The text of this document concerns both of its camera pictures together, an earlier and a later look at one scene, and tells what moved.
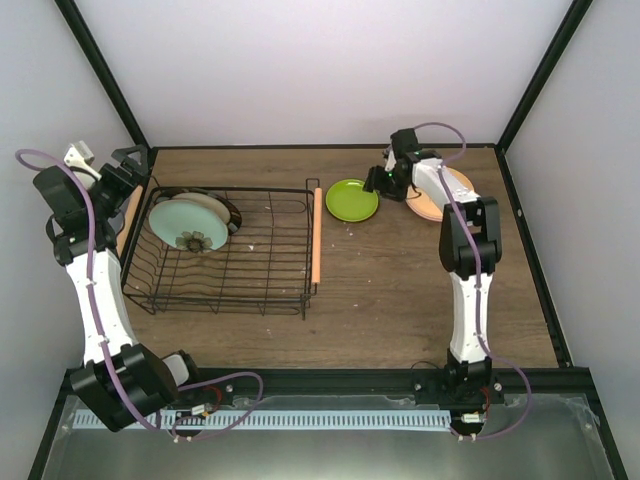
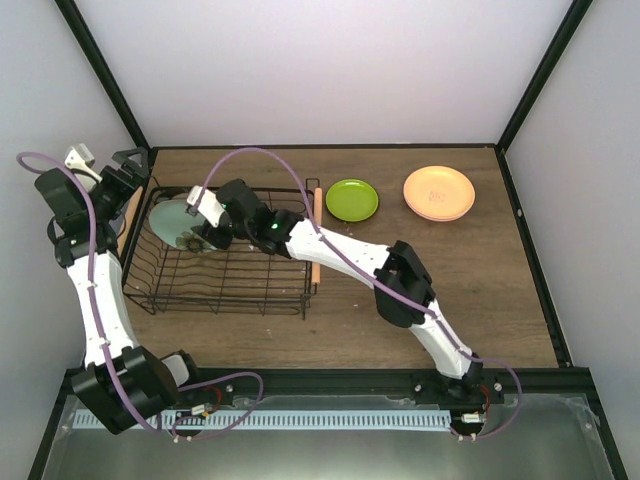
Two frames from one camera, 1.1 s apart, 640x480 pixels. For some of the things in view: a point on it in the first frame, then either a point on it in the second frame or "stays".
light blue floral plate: (189, 226) stays
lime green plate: (347, 201) stays
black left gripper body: (120, 193) stays
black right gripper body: (393, 187) → (223, 241)
